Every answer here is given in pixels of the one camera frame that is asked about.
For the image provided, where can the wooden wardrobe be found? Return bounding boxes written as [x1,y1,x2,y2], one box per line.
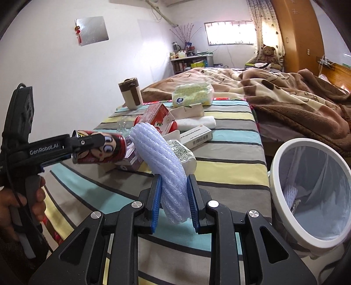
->
[271,0,330,74]

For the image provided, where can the cluttered shelf with bottles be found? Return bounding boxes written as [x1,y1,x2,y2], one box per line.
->
[170,51,215,74]

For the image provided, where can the dried branches in vase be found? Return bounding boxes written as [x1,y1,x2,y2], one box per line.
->
[170,23,201,50]

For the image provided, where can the brown teddy bear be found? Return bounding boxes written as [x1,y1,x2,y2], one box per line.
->
[258,45,283,70]

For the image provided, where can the striped table cloth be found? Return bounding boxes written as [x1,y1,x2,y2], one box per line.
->
[41,97,272,285]

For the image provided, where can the person's left forearm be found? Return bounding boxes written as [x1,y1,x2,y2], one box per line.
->
[0,232,54,285]

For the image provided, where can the clear plastic bottle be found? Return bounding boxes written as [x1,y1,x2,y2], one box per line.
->
[118,116,138,136]

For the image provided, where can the red cartoon print can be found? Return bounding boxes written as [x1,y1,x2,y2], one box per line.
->
[72,130,127,165]

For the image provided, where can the long white medicine box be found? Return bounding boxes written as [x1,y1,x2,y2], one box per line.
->
[179,125,213,148]

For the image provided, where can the bright window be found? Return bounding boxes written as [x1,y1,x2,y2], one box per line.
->
[204,21,256,46]

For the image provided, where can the purple white carton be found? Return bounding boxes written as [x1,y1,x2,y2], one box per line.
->
[115,142,143,172]

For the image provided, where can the white wall pipe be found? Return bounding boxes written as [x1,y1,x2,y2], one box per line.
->
[145,0,177,28]

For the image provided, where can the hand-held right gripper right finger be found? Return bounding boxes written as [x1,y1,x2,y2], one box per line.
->
[186,174,319,285]

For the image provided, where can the folded white towel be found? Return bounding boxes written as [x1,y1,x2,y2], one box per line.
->
[177,116,216,130]

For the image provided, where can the green yellow tissue pack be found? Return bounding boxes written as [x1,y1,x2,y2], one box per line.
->
[172,83,214,108]

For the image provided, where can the silver patterned white box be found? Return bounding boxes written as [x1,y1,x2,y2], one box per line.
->
[167,139,197,174]

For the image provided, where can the red strawberry print carton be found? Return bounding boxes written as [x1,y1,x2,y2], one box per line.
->
[134,103,179,136]

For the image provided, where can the clear plastic bin liner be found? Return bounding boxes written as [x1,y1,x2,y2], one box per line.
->
[277,144,351,242]

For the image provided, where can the wooden bed headboard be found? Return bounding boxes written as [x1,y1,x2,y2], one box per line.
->
[319,62,351,92]

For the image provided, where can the patterned window curtain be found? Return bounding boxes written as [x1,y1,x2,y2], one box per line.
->
[247,0,286,66]

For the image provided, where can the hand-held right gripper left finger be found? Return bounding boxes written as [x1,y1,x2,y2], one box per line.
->
[29,174,163,285]

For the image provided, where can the brown fleece blanket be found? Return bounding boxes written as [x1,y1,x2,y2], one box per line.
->
[140,67,351,158]

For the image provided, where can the person's left hand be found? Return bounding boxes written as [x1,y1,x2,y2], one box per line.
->
[0,177,47,242]

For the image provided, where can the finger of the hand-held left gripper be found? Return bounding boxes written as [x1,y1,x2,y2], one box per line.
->
[66,133,106,159]

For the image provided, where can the crumpled beige paper bag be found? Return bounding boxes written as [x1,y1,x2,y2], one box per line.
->
[171,105,205,120]

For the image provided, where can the white foam net sleeve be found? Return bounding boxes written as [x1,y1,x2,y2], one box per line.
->
[285,186,300,205]
[131,122,192,224]

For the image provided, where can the white round waste bin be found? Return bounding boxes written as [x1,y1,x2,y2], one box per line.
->
[267,138,351,258]

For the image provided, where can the brown and white tumbler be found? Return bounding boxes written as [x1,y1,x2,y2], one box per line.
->
[118,77,143,110]

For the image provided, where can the silver foil wall sheet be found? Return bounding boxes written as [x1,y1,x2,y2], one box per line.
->
[75,16,109,47]

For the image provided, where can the charger rack with cables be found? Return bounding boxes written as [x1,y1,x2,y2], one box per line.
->
[316,55,335,67]

